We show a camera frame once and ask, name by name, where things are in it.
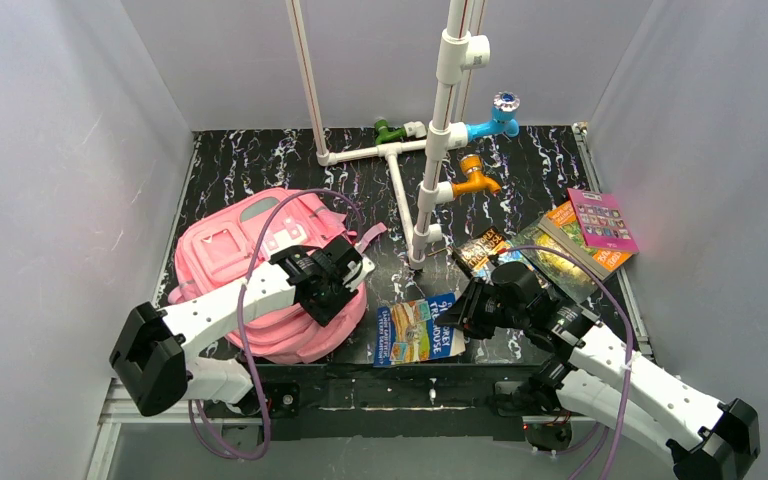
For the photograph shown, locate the blue 91-storey treehouse book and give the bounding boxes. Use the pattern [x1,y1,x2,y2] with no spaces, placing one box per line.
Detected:
[373,292,466,368]

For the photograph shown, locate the pink student backpack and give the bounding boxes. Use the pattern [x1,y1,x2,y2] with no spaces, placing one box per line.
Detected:
[167,188,367,364]

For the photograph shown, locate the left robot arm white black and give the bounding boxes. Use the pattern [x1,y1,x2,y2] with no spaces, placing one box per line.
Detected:
[109,237,375,417]

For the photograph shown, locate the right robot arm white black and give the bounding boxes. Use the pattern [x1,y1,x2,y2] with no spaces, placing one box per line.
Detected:
[435,262,760,479]

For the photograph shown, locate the dark treehouse book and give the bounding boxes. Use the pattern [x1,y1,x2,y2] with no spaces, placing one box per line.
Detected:
[451,227,511,279]

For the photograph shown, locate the green cover book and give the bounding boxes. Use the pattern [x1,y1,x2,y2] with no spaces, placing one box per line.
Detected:
[510,222,599,303]

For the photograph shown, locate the orange cover book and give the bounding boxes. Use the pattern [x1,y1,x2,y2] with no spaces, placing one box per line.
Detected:
[537,200,634,282]

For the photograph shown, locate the orange tap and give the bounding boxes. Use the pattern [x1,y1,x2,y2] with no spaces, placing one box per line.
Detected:
[452,154,501,198]

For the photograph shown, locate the green pipe valve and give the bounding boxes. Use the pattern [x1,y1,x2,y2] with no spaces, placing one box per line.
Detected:
[373,118,406,145]

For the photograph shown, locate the pink small book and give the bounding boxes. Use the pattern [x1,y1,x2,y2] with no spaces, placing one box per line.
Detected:
[567,188,639,254]

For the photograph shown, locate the blue tap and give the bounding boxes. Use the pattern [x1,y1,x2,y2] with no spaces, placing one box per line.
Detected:
[466,91,520,142]

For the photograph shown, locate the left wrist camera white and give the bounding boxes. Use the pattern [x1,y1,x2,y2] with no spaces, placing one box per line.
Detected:
[343,255,375,291]

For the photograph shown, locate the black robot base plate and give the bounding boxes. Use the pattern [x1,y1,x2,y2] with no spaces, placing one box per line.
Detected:
[185,360,597,444]

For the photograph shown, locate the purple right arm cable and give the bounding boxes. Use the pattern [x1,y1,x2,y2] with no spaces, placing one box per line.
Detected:
[503,245,636,480]

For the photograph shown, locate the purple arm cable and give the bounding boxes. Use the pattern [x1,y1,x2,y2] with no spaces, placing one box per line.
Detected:
[188,188,365,462]
[503,245,636,480]

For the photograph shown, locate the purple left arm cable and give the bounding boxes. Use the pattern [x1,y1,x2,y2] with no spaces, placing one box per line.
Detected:
[188,188,365,462]

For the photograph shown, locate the white PVC pipe frame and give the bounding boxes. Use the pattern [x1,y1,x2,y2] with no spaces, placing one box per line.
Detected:
[286,1,490,270]

